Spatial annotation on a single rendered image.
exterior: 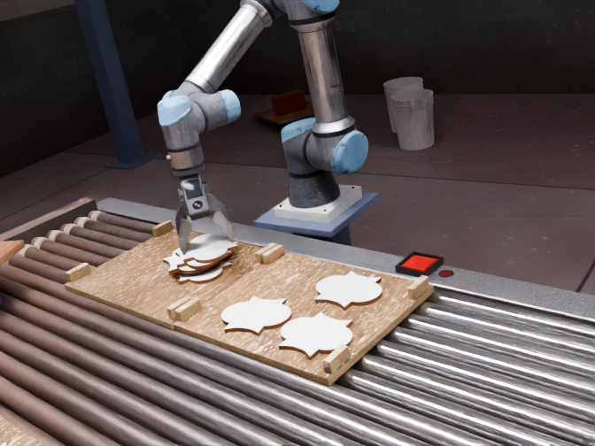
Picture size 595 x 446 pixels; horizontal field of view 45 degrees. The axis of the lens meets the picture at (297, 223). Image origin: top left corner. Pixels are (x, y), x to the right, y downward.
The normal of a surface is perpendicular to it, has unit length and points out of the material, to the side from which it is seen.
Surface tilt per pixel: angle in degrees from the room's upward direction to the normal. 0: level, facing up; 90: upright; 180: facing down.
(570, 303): 0
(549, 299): 0
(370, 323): 0
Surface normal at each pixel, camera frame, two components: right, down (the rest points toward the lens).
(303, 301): -0.17, -0.91
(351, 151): 0.68, 0.31
